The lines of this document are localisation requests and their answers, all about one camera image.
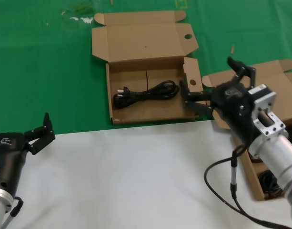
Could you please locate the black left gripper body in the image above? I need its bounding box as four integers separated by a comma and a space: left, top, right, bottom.
0, 131, 30, 195

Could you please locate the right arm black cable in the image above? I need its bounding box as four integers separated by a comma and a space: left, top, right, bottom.
204, 145, 292, 229

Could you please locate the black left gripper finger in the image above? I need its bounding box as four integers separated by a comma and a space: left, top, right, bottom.
23, 113, 56, 156

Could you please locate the green table cloth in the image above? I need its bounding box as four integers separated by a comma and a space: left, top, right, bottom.
0, 0, 292, 135

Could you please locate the open brown cardboard mailer box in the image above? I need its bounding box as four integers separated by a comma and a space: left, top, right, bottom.
201, 59, 292, 201
91, 10, 208, 126

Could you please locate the black camera box white label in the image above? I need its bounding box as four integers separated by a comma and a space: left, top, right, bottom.
247, 83, 270, 96

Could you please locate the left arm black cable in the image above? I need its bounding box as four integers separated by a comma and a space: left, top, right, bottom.
0, 196, 24, 229

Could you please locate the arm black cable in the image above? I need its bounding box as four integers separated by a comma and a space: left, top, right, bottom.
204, 145, 292, 229
0, 196, 24, 229

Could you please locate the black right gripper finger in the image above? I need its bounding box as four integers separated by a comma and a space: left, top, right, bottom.
227, 56, 257, 88
180, 80, 216, 118

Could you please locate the black power cable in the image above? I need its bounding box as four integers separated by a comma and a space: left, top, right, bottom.
112, 80, 180, 110
258, 170, 286, 198

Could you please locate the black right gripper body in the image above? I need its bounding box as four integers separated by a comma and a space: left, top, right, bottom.
211, 80, 259, 146

